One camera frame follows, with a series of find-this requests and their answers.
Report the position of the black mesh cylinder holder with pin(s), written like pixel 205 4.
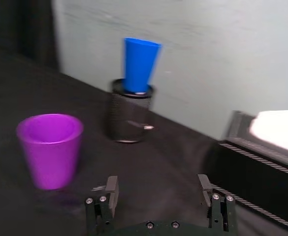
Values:
pixel 127 118

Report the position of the black table cloth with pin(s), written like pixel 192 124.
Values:
pixel 134 157

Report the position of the blue plastic cup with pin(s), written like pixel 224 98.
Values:
pixel 138 66

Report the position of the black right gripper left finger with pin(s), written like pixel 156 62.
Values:
pixel 109 204

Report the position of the white cloth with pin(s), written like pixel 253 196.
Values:
pixel 279 129

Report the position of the dark curtain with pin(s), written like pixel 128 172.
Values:
pixel 23 29

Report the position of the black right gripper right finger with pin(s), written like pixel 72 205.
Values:
pixel 217 209

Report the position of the purple plastic cup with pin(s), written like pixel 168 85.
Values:
pixel 50 150

